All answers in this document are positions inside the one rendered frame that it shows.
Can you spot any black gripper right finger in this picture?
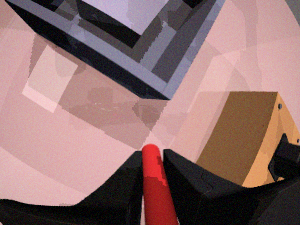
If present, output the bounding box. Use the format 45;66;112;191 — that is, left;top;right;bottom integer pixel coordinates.
163;149;300;225

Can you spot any red peg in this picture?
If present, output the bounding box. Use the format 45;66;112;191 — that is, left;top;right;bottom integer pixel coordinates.
142;144;179;225

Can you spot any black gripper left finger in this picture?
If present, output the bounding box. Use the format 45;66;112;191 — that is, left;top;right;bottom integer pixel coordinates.
0;150;143;225

